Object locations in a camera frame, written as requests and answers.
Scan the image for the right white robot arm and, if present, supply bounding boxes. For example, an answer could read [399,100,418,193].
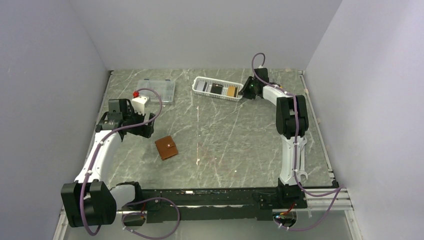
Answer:
[239,76,309,186]

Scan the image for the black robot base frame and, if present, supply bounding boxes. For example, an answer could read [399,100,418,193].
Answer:
[112,181,339,223]

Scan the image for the white plastic basket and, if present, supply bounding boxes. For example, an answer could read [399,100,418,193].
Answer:
[191,76,244,102]

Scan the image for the gold credit card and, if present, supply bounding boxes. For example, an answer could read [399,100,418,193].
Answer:
[226,85,238,98]

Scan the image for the white striped card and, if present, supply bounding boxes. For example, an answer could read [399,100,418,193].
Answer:
[195,81,208,92]

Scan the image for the brown leather card holder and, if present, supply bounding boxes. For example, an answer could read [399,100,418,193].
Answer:
[154,135,179,161]

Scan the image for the clear plastic organizer box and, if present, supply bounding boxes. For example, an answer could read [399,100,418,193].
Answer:
[135,78,176,105]

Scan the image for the silver open-end wrench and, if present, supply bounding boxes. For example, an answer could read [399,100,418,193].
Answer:
[295,146,309,182]

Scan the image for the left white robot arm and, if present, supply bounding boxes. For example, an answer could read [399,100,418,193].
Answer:
[60,95,156,228]

